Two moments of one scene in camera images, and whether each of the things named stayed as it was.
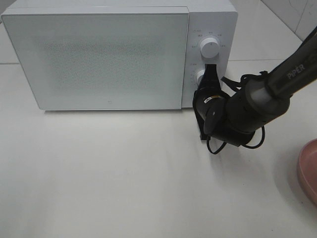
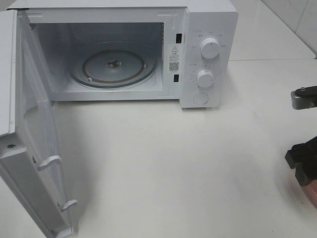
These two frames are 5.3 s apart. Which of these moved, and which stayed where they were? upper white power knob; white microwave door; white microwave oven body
Moved: white microwave door
Stayed: white microwave oven body; upper white power knob
